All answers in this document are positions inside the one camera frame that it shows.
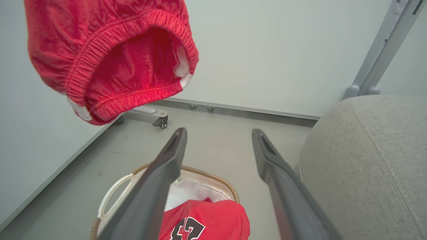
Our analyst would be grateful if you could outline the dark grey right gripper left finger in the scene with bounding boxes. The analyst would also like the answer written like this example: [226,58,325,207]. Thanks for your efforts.
[97,128,187,240]

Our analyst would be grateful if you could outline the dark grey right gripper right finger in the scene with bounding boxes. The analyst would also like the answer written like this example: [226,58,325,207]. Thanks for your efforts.
[252,129,342,240]

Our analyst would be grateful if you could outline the red jersey with number print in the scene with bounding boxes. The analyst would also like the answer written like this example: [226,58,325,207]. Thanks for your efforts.
[158,198,251,240]

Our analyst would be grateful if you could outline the red shorts with white trim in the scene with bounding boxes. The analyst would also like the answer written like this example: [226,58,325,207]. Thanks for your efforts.
[24,0,199,126]

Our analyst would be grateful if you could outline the white basket liner bag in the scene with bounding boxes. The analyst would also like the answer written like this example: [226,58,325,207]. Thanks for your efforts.
[163,178,234,214]

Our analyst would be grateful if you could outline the white laundry basket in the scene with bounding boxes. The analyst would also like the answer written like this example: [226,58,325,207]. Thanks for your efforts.
[89,163,241,240]

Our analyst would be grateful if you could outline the grey partition support leg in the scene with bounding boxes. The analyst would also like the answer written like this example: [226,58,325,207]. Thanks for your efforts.
[125,105,168,118]

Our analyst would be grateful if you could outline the grey fabric sofa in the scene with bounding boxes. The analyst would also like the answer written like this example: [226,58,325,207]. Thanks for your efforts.
[299,95,427,240]

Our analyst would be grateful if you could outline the grey partition base rail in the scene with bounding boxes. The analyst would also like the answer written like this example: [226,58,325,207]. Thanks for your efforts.
[157,97,321,121]

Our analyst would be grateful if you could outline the grey double partition post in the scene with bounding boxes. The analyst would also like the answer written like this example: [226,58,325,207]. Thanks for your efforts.
[342,0,427,100]

